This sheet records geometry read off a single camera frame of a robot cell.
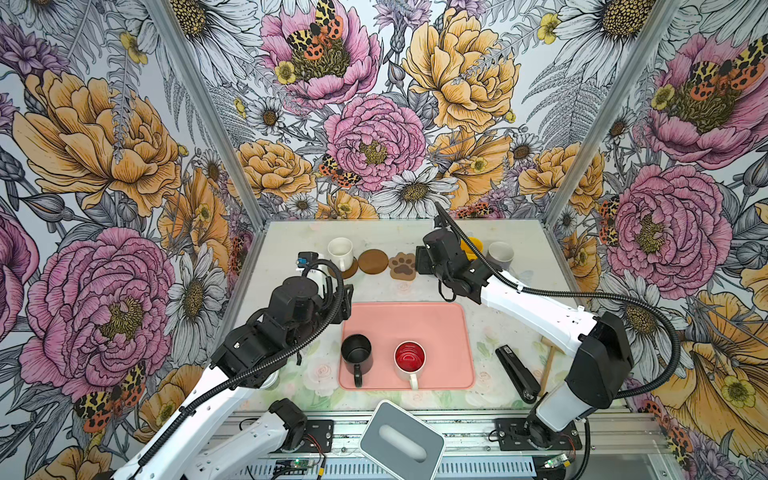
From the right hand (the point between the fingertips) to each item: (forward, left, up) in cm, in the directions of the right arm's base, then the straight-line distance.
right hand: (428, 259), depth 84 cm
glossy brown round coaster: (+10, +25, -19) cm, 33 cm away
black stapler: (-26, -23, -18) cm, 39 cm away
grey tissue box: (-40, +9, -19) cm, 46 cm away
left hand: (-16, +23, +7) cm, 28 cm away
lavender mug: (+14, -27, -16) cm, 34 cm away
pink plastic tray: (-10, -5, -21) cm, 24 cm away
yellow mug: (+15, -19, -11) cm, 26 cm away
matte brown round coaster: (+17, +17, -22) cm, 33 cm away
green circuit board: (-43, +35, -21) cm, 59 cm away
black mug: (-19, +21, -19) cm, 34 cm away
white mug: (+13, +27, -11) cm, 32 cm away
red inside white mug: (-20, +6, -20) cm, 29 cm away
